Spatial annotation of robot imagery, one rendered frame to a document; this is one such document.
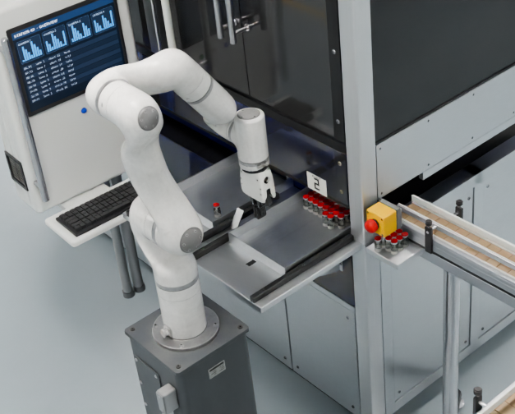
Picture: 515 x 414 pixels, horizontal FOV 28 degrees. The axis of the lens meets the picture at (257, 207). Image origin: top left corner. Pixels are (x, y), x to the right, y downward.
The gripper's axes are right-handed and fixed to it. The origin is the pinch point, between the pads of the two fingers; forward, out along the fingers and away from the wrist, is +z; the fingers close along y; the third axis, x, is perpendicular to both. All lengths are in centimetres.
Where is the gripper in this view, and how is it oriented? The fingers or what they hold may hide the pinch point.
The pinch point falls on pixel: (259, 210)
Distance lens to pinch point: 291.1
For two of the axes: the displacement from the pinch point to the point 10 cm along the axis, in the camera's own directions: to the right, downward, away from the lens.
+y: -6.5, -3.8, 6.6
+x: -7.6, 4.3, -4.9
